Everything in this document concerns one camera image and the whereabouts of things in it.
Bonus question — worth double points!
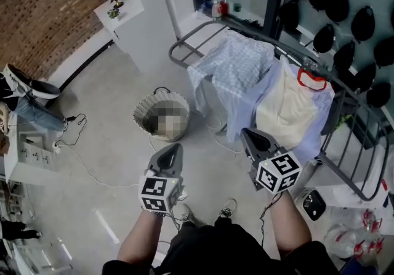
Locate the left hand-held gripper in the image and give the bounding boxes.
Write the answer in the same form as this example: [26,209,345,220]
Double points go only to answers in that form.
[137,143,187,215]

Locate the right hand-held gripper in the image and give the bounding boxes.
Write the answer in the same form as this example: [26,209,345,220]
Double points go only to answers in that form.
[239,127,304,196]

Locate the cream shirt with red collar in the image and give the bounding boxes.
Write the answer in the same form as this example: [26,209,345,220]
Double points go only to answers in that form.
[226,55,336,165]

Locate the blue checkered clothes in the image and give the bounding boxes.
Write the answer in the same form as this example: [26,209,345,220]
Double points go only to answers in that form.
[187,30,276,144]

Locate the grey metal drying rack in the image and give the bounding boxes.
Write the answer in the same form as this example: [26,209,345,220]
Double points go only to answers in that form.
[168,18,390,202]

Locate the person's right forearm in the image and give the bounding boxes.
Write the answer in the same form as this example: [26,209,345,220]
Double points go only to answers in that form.
[267,190,313,253]

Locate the person's left forearm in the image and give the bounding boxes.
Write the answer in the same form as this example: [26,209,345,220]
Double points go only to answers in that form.
[116,210,164,265]

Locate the white woven laundry basket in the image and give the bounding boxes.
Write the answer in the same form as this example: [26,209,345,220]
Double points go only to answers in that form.
[132,87,191,143]

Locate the person's left shoe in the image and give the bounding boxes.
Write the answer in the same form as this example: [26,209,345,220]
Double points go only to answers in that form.
[180,203,201,227]

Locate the person's shoe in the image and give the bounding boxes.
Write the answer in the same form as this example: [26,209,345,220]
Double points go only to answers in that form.
[180,203,201,227]
[219,198,238,219]

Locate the person's right shoe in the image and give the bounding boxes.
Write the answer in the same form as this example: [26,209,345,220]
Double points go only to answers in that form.
[219,198,238,219]

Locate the white black small appliance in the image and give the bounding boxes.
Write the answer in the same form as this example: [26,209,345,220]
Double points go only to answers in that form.
[301,189,327,222]

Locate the person's black clothing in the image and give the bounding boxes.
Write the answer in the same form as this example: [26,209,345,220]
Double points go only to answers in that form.
[101,217,339,275]

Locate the clear plastic bag red print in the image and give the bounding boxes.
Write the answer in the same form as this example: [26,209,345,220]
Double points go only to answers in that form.
[324,209,387,261]

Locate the clear bottle green label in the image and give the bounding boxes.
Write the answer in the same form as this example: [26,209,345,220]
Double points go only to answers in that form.
[211,0,222,22]

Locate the white drawer desk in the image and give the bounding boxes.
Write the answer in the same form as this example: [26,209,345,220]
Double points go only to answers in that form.
[4,112,62,185]

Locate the white shelf cabinet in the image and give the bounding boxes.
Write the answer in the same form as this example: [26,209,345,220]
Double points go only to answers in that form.
[94,0,198,62]

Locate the white floor cable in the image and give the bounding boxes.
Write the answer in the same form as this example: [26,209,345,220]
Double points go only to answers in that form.
[207,116,244,154]
[60,144,141,189]

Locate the thin black cable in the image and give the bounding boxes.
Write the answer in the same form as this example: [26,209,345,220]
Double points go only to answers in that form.
[259,192,284,247]
[166,202,188,231]

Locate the black power adapter cable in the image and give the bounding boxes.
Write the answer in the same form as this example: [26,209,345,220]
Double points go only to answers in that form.
[55,113,87,147]

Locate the wall of black caps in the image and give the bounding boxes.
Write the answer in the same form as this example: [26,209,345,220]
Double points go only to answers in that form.
[278,0,394,108]

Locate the white metal table frame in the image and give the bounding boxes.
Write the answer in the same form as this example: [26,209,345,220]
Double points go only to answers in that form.
[0,236,74,275]

